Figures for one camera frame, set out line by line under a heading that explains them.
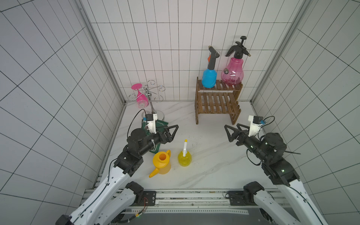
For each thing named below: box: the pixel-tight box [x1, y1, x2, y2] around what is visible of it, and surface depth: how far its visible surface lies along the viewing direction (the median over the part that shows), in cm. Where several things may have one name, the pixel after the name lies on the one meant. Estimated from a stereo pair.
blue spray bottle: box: [201, 45, 220, 89], surface depth 87 cm
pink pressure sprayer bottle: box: [220, 36, 252, 86], surface depth 85 cm
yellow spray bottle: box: [177, 139, 192, 167], surface depth 80 cm
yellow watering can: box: [148, 150, 172, 179], surface depth 77 cm
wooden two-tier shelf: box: [194, 76, 244, 126], surface depth 99 cm
